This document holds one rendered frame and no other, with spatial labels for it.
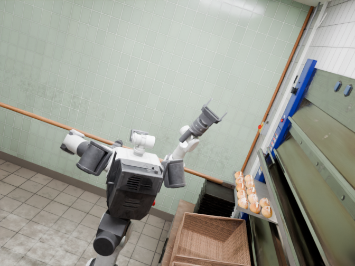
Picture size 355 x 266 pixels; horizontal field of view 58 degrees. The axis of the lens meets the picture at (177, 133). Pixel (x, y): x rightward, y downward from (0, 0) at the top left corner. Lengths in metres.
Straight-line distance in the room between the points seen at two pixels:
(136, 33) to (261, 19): 1.20
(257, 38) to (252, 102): 0.62
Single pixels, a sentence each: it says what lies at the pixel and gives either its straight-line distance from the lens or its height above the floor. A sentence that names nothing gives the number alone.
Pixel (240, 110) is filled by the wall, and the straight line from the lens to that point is 3.30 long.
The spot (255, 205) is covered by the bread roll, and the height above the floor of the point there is 1.23.
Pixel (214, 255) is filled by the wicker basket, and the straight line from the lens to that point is 2.60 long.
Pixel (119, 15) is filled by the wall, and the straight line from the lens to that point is 3.40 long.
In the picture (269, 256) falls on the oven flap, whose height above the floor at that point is 1.03.
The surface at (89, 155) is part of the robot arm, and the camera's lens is 1.60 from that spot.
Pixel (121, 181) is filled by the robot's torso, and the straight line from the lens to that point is 1.50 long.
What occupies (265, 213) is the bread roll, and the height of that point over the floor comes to 1.21.
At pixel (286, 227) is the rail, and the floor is 1.44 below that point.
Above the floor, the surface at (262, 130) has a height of 1.45.
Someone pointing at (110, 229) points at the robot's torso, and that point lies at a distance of 1.71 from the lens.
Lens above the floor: 2.07
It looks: 18 degrees down
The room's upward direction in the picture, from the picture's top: 19 degrees clockwise
